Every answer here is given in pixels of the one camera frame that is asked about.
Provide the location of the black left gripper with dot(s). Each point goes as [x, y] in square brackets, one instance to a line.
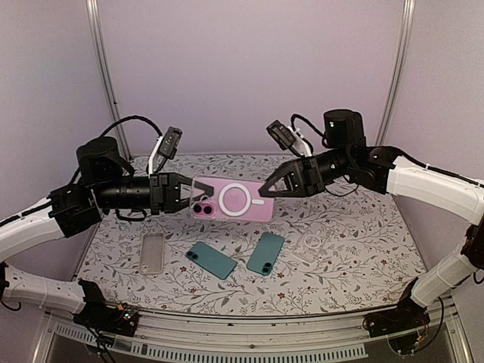
[167, 197]

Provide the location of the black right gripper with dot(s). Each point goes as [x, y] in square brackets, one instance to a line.
[304, 175]

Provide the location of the purple phone with ring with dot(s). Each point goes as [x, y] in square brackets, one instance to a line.
[233, 199]

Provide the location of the clear phone case with ring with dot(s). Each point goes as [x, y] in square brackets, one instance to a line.
[309, 245]

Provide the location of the blue phone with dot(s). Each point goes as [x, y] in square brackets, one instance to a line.
[265, 254]

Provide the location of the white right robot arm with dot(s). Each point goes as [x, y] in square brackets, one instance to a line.
[459, 225]

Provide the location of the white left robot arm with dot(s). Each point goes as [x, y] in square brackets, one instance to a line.
[26, 239]

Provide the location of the floral patterned table mat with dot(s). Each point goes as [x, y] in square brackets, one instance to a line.
[367, 262]

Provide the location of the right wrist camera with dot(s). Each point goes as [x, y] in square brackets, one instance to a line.
[289, 138]

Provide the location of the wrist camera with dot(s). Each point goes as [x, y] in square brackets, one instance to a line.
[165, 149]
[289, 138]

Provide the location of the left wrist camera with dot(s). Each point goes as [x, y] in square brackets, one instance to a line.
[165, 149]

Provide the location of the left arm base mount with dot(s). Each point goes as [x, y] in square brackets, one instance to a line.
[119, 318]

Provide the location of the front aluminium rail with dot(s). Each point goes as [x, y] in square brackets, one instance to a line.
[183, 337]

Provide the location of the aluminium frame post back right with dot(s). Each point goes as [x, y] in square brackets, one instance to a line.
[398, 69]

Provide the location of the aluminium frame post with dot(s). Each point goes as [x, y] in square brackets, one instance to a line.
[398, 69]
[94, 21]

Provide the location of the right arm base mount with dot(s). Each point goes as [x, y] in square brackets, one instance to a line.
[407, 314]

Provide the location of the aluminium frame post back left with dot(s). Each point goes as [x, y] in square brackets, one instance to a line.
[94, 21]

